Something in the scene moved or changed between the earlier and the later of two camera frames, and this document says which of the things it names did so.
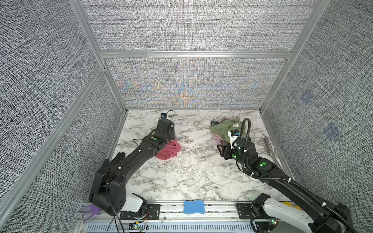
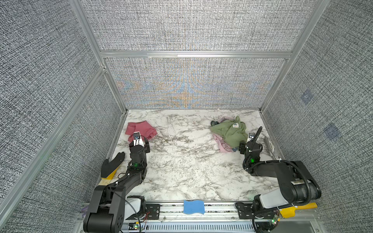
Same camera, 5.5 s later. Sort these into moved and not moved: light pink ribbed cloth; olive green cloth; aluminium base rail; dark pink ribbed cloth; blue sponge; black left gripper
Moved: dark pink ribbed cloth; black left gripper
Not moved: aluminium base rail; blue sponge; olive green cloth; light pink ribbed cloth
